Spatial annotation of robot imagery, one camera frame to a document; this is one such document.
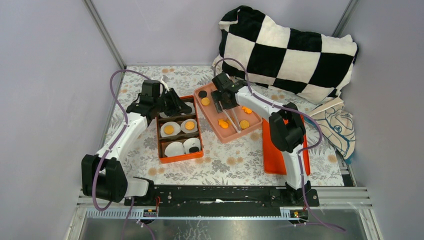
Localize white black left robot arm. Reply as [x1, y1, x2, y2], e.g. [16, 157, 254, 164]
[81, 80, 194, 206]

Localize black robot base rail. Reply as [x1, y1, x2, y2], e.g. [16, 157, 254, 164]
[134, 184, 320, 218]

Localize orange box lid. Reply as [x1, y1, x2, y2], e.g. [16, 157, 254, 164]
[262, 118, 311, 176]

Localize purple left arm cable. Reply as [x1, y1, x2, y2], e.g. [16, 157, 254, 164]
[92, 69, 163, 240]

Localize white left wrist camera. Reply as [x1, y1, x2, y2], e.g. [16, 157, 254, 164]
[153, 75, 170, 94]

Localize white paper liner top left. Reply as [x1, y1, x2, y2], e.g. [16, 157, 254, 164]
[159, 112, 170, 118]

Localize beige blue printed cloth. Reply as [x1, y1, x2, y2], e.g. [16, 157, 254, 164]
[307, 97, 356, 165]

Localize black sandwich cookie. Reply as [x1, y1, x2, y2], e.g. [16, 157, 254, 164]
[188, 146, 200, 154]
[186, 108, 194, 115]
[198, 90, 208, 99]

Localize floral tablecloth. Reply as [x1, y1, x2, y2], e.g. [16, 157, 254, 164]
[118, 66, 345, 187]

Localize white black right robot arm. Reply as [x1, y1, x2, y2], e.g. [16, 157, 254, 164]
[211, 73, 311, 206]

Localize white paper liner middle right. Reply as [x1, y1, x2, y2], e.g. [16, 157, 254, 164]
[180, 118, 198, 134]

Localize black white checkered pillow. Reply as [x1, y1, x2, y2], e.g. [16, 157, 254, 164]
[213, 5, 359, 105]

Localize metal serving tongs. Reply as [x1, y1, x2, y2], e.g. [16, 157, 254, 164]
[223, 110, 241, 134]

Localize orange fish cookie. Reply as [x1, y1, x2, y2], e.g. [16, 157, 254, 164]
[218, 119, 229, 129]
[241, 106, 253, 115]

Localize white paper liner top right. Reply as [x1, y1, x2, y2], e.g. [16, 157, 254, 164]
[182, 102, 196, 115]

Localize orange cookie box with liners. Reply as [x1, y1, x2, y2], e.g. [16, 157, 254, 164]
[156, 95, 204, 164]

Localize yellow round biscuit bottom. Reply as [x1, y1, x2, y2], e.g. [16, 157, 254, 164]
[239, 120, 250, 130]

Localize yellow round biscuit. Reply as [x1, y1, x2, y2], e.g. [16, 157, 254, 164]
[239, 120, 250, 130]
[201, 97, 211, 106]
[184, 120, 196, 131]
[163, 125, 175, 135]

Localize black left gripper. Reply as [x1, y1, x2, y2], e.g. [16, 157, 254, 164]
[153, 88, 191, 117]

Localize pink cookie tray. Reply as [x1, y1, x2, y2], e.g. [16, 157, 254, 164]
[193, 82, 263, 144]

